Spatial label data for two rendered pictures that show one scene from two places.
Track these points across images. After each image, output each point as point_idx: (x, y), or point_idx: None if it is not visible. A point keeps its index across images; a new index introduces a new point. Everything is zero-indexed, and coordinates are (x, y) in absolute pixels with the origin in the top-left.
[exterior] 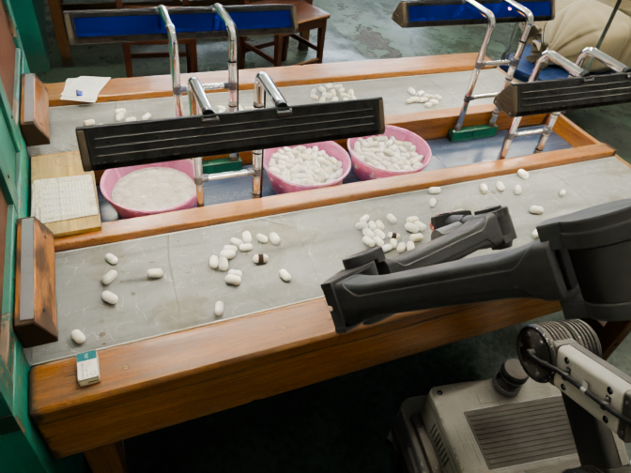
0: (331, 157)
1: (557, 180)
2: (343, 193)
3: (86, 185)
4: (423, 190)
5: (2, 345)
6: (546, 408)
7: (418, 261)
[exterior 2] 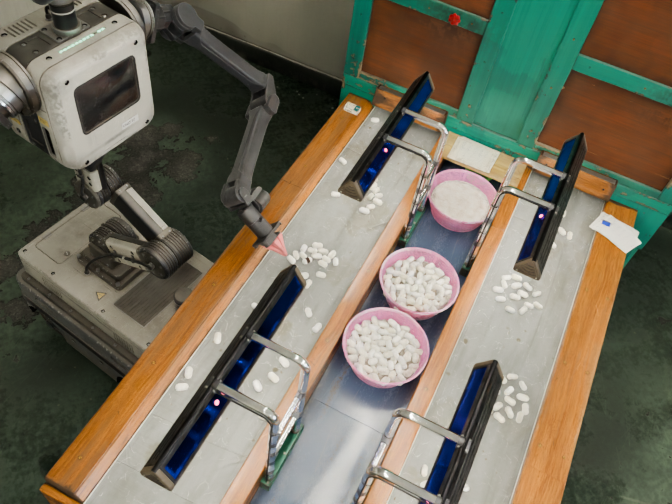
0: (413, 307)
1: (230, 441)
2: (365, 266)
3: (478, 166)
4: (325, 325)
5: (370, 74)
6: (153, 308)
7: (252, 122)
